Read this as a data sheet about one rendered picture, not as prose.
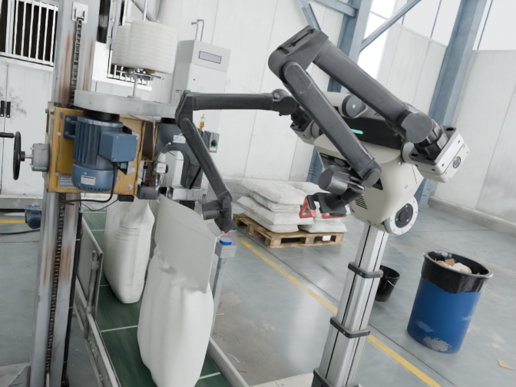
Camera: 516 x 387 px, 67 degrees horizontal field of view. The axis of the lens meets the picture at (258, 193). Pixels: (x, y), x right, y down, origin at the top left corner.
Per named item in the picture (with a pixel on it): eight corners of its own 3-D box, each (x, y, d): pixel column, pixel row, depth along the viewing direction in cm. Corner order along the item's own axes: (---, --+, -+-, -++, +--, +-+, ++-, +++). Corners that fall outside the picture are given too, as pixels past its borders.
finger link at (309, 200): (290, 206, 120) (309, 191, 113) (308, 206, 124) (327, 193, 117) (296, 226, 117) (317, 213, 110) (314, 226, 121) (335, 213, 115)
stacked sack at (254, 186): (298, 198, 489) (301, 187, 486) (253, 195, 454) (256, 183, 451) (279, 189, 525) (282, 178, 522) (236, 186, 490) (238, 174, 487)
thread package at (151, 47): (179, 78, 139) (186, 28, 136) (132, 68, 130) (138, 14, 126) (163, 76, 153) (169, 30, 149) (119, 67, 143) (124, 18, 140)
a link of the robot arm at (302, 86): (298, 56, 79) (281, 44, 88) (277, 76, 80) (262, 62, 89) (389, 176, 104) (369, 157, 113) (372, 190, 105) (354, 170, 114)
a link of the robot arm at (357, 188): (369, 195, 107) (365, 177, 110) (351, 188, 104) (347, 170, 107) (352, 206, 112) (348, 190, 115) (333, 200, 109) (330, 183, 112)
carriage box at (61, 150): (137, 196, 163) (147, 120, 157) (44, 193, 144) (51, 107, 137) (120, 180, 183) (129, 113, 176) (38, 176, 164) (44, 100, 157)
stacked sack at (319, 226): (348, 235, 504) (351, 223, 500) (309, 236, 466) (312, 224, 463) (325, 223, 538) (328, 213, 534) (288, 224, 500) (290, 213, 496)
